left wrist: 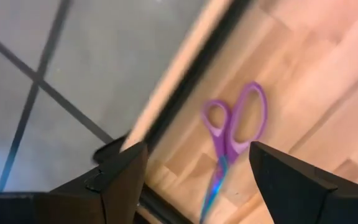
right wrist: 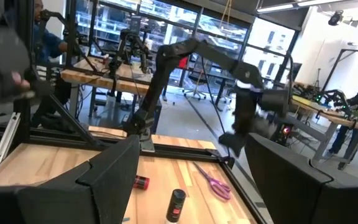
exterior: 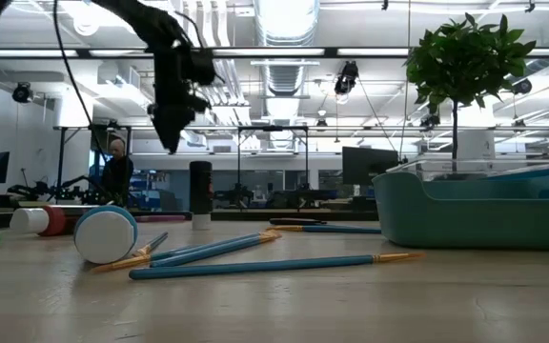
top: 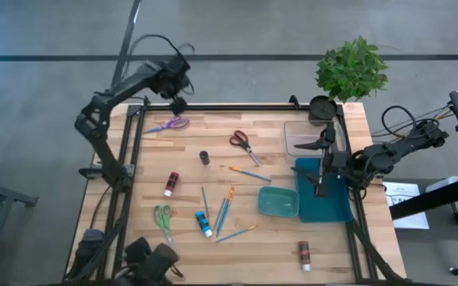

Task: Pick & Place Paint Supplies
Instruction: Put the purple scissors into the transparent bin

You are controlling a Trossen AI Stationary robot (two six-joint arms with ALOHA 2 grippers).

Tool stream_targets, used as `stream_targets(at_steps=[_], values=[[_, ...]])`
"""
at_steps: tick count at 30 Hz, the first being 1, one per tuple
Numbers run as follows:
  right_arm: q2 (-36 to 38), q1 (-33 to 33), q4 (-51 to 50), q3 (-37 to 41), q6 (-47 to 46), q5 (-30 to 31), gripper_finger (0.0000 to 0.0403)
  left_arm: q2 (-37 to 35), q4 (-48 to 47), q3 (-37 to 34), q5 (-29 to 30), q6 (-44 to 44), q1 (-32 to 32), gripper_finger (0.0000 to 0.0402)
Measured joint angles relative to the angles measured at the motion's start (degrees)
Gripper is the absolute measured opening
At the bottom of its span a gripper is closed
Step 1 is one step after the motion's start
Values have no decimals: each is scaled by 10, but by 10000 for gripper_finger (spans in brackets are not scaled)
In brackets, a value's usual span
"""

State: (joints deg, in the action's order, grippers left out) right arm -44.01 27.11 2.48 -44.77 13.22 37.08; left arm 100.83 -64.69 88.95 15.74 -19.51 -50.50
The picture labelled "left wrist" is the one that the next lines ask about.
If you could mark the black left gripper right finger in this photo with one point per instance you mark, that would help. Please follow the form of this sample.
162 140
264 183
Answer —
291 186

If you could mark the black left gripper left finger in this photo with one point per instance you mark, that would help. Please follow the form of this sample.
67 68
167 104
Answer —
123 180

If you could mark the purple scissors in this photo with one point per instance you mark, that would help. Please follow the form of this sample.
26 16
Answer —
225 149

